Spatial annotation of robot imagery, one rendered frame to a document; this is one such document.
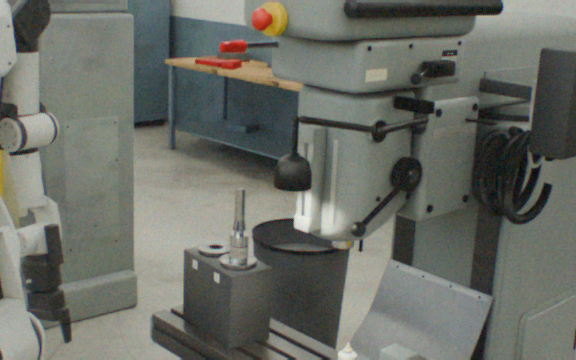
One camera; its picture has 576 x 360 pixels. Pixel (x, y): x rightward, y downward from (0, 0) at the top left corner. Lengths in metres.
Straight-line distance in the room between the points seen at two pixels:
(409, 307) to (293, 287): 1.64
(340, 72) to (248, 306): 0.70
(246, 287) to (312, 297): 1.79
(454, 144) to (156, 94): 7.50
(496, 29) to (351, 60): 0.47
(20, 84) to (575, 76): 1.19
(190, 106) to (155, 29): 0.91
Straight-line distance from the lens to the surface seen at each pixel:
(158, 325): 2.21
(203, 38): 8.87
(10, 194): 3.24
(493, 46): 1.87
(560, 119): 1.66
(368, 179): 1.63
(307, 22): 1.46
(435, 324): 2.08
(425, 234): 2.10
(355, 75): 1.52
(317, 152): 1.61
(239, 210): 1.95
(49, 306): 2.07
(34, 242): 2.02
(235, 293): 1.96
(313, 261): 3.66
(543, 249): 2.10
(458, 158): 1.82
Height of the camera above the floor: 1.87
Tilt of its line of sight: 15 degrees down
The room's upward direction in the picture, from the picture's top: 3 degrees clockwise
